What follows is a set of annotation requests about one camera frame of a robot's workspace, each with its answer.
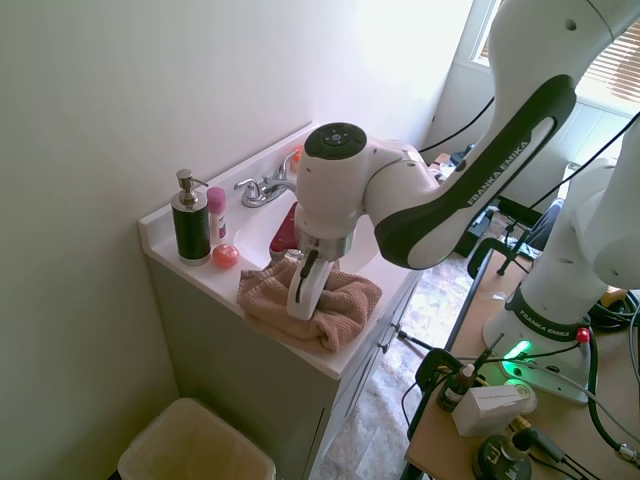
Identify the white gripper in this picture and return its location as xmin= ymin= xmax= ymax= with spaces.
xmin=286 ymin=249 xmax=346 ymax=321

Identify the red object in sink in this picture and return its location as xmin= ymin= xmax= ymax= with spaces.
xmin=269 ymin=201 xmax=304 ymax=261

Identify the chrome two-handle faucet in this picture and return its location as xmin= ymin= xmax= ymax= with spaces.
xmin=233 ymin=149 xmax=301 ymax=209

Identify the tan terry towel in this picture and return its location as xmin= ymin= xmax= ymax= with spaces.
xmin=236 ymin=258 xmax=384 ymax=354

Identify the window with blinds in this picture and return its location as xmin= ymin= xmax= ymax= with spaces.
xmin=470 ymin=0 xmax=640 ymax=119

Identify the dark dropper bottle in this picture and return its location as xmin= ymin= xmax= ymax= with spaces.
xmin=438 ymin=364 xmax=477 ymax=414

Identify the black table clamp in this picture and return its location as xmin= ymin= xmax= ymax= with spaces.
xmin=408 ymin=347 xmax=484 ymax=441

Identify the beige trash bin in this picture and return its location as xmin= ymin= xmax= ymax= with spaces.
xmin=117 ymin=397 xmax=277 ymax=480

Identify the round black base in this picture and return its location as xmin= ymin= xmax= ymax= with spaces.
xmin=471 ymin=428 xmax=534 ymax=480

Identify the small white box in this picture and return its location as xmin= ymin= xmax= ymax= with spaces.
xmin=451 ymin=385 xmax=527 ymax=437

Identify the black C clamp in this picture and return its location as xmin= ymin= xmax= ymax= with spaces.
xmin=466 ymin=236 xmax=540 ymax=281

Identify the grey vanity cabinet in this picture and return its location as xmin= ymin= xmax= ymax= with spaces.
xmin=144 ymin=254 xmax=426 ymax=480

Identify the white vanity sink top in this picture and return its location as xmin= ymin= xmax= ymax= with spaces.
xmin=138 ymin=122 xmax=442 ymax=379

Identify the round white jar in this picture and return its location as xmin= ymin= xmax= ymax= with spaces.
xmin=502 ymin=379 xmax=539 ymax=414

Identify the black chrome soap dispenser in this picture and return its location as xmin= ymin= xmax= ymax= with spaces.
xmin=171 ymin=168 xmax=212 ymax=267

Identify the black camera stand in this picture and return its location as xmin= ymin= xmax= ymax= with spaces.
xmin=496 ymin=196 xmax=546 ymax=277

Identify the round pink soap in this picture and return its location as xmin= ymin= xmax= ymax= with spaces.
xmin=211 ymin=243 xmax=242 ymax=269

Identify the long black cable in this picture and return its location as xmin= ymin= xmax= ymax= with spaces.
xmin=528 ymin=110 xmax=640 ymax=210

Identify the pink cap deodorant stick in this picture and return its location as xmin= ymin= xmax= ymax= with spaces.
xmin=206 ymin=186 xmax=229 ymax=248

